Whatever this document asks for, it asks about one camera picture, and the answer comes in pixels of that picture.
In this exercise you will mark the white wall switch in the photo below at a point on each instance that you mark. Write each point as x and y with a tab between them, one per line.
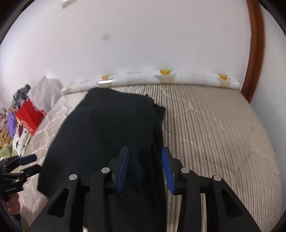
66	3

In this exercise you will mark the person's left hand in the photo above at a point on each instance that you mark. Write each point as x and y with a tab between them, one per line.
13	204

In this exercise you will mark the purple cloth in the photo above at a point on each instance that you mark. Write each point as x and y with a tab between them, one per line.
11	124

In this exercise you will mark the red paper shopping bag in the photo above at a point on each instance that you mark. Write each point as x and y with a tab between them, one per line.
30	117

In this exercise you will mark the striped beige quilted mattress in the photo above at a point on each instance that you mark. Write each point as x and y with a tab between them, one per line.
213	131

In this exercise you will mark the green blanket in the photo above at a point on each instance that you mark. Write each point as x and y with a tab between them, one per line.
7	152

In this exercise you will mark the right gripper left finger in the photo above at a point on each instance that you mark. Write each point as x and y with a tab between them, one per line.
73	203

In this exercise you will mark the white printed rolled sheet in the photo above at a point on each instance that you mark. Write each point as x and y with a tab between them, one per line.
154	77

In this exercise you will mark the brown wooden door frame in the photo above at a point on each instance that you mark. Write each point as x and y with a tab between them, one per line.
257	48

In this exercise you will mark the white plastic shopping bag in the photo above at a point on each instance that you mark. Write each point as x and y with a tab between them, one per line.
45	93

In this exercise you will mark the black sweatshirt with white print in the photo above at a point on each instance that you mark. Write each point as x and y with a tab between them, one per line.
93	134

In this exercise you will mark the white spotted plush toy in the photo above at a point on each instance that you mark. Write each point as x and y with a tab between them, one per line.
20	142

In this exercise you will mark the wooden chair frame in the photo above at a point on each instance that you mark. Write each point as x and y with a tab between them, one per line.
5	137

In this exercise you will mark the plaid clothes in bag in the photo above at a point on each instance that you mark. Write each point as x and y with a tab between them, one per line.
20	97

